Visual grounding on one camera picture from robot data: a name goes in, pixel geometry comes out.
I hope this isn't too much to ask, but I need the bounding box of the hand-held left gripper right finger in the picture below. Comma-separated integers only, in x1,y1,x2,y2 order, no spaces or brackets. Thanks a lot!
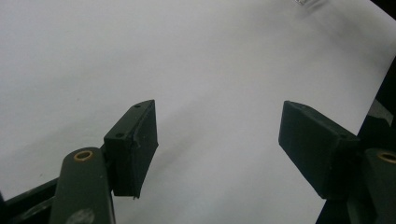
278,100,364,200

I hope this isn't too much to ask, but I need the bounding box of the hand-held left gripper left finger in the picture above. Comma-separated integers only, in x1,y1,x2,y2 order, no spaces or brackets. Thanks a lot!
103,99,159,200

